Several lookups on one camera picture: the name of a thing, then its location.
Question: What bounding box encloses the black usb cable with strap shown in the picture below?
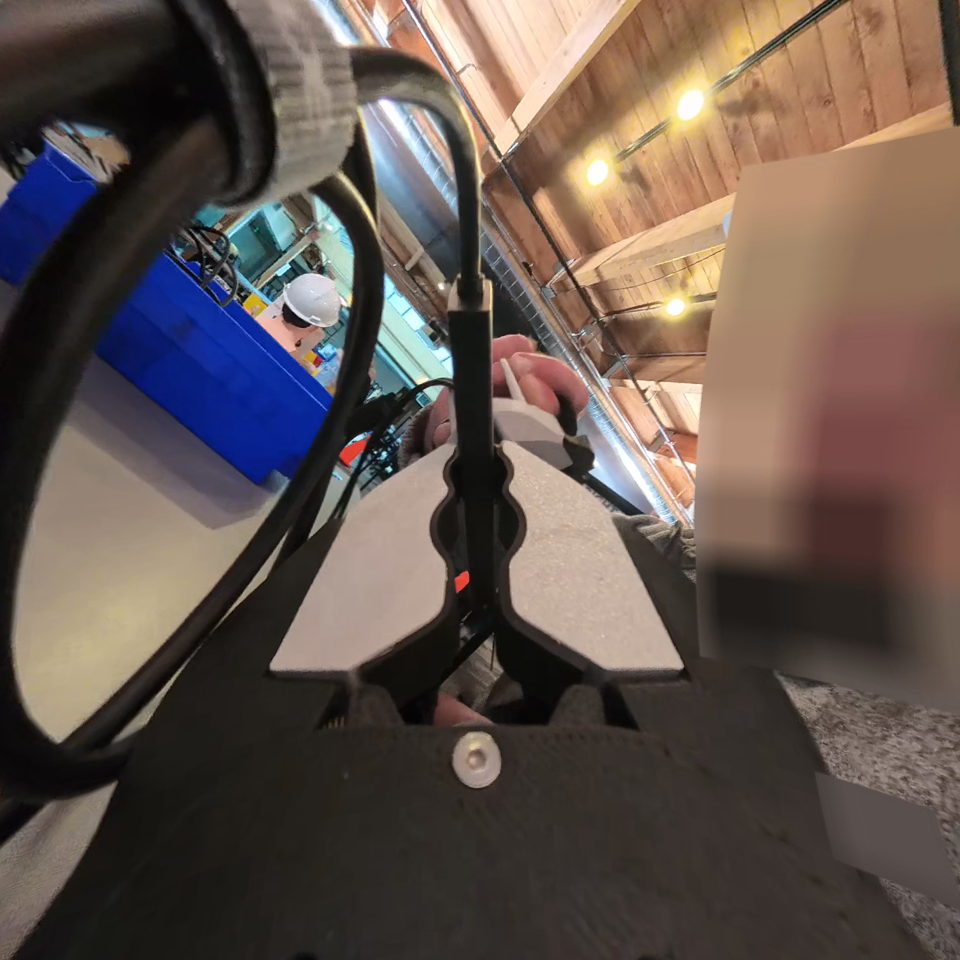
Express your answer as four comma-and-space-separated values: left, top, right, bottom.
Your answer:
0, 0, 485, 826

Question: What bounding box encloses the person's right hand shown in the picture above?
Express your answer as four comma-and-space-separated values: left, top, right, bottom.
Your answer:
491, 333, 588, 421

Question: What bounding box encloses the pink mannequin head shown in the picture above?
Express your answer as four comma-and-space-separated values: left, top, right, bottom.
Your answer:
281, 303, 324, 354

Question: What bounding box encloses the white hard hat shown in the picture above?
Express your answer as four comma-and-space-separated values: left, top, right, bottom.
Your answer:
281, 272, 345, 329

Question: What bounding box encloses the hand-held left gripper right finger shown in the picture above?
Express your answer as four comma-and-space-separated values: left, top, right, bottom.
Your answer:
495, 441, 686, 727

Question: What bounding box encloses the person's right forearm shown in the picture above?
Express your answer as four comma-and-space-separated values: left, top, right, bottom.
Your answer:
615, 513, 700, 586

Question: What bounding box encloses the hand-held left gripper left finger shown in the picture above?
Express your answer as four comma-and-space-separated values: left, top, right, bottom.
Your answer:
268, 450, 460, 727

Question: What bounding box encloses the blue divided plastic bin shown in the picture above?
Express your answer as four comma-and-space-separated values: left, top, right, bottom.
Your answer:
0, 141, 336, 487

